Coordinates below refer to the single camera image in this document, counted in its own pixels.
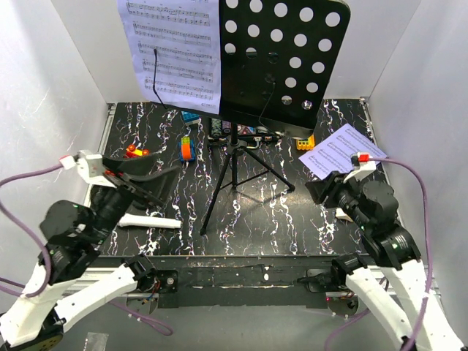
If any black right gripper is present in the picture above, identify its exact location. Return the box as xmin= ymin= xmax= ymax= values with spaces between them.
xmin=303 ymin=169 xmax=371 ymax=231

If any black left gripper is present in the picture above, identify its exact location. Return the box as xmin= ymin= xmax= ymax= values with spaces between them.
xmin=87 ymin=151 xmax=183 ymax=242

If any sheet music page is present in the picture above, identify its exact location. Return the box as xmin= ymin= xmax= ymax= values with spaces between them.
xmin=116 ymin=0 xmax=221 ymax=114
xmin=299 ymin=124 xmax=387 ymax=180

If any black music stand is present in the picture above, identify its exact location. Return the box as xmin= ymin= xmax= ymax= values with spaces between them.
xmin=151 ymin=0 xmax=351 ymax=237

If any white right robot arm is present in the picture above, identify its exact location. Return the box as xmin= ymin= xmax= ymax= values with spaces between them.
xmin=306 ymin=172 xmax=467 ymax=350

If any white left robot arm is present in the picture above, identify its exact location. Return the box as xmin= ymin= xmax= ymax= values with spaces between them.
xmin=1 ymin=150 xmax=181 ymax=350

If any red toy bus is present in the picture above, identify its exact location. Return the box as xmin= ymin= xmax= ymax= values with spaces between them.
xmin=125 ymin=144 xmax=150 ymax=158

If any small beige wood scrap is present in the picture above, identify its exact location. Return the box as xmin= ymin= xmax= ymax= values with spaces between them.
xmin=335 ymin=208 xmax=353 ymax=222

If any yellow toy block tray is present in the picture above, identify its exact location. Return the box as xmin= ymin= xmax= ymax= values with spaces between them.
xmin=295 ymin=135 xmax=315 ymax=151

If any blue orange toy block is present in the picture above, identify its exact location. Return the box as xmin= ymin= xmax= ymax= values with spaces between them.
xmin=178 ymin=136 xmax=195 ymax=162

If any light blue toy block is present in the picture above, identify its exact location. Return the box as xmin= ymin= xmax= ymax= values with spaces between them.
xmin=181 ymin=111 xmax=201 ymax=126

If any black poker chip case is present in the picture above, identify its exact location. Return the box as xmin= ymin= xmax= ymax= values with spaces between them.
xmin=207 ymin=116 xmax=282 ymax=147

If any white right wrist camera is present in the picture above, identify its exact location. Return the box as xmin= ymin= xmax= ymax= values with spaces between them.
xmin=344 ymin=152 xmax=377 ymax=183

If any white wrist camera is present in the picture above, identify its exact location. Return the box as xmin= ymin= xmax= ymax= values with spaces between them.
xmin=59 ymin=150 xmax=116 ymax=188
xmin=344 ymin=152 xmax=377 ymax=183

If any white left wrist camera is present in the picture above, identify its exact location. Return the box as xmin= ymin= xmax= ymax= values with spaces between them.
xmin=59 ymin=150 xmax=116 ymax=188

